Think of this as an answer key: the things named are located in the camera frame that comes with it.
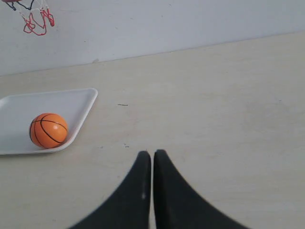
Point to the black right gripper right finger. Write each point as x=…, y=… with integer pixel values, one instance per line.
x=178, y=206

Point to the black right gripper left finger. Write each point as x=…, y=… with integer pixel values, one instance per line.
x=128, y=207

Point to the small orange basketball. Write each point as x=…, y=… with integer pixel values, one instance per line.
x=48, y=130

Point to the red blue basketball net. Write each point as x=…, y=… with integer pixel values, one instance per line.
x=36, y=15

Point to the white plastic tray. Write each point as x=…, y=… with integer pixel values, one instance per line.
x=17, y=112

